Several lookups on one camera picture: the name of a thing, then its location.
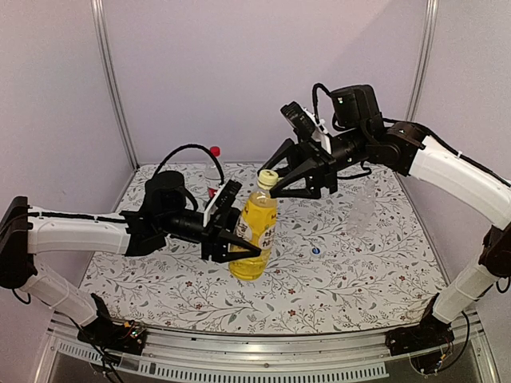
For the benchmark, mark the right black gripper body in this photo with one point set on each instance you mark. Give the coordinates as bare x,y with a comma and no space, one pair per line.
327,162

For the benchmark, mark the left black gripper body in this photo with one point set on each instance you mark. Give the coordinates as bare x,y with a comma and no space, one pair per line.
208,236

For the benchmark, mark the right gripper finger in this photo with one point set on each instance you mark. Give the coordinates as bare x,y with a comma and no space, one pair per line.
302,182
286,158

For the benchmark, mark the yellow juice bottle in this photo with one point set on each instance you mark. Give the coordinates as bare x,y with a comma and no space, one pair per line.
257,225

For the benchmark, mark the yellow bottle cap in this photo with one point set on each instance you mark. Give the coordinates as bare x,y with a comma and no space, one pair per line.
267,179

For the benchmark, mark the clear plastic bottle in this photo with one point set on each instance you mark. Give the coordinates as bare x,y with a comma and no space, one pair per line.
362,209

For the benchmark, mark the red cap water bottle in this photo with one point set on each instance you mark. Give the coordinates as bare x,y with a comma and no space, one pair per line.
211,174

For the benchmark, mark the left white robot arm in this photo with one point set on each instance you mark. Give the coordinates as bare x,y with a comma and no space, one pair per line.
168,210

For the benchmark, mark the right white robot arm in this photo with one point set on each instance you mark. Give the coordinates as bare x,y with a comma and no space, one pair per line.
412,149

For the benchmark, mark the floral patterned table mat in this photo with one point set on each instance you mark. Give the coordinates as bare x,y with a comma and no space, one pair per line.
382,278

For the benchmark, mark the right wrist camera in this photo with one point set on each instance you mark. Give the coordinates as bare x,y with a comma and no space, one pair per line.
305,126

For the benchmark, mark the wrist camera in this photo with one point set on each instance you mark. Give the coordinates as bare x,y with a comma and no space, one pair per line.
220,206
305,126

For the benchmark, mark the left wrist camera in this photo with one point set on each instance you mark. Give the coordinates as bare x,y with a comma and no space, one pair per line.
220,206

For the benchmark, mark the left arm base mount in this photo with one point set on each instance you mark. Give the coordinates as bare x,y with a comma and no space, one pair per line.
128,337

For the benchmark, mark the front aluminium rail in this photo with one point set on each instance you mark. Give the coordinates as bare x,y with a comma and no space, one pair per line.
190,356

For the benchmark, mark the right aluminium frame post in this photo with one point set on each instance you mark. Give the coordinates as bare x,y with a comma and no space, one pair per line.
425,51

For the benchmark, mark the aluminium frame post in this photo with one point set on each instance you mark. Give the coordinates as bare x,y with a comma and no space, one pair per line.
425,51
100,25

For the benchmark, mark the left aluminium frame post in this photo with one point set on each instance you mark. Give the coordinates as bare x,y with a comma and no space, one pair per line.
100,25

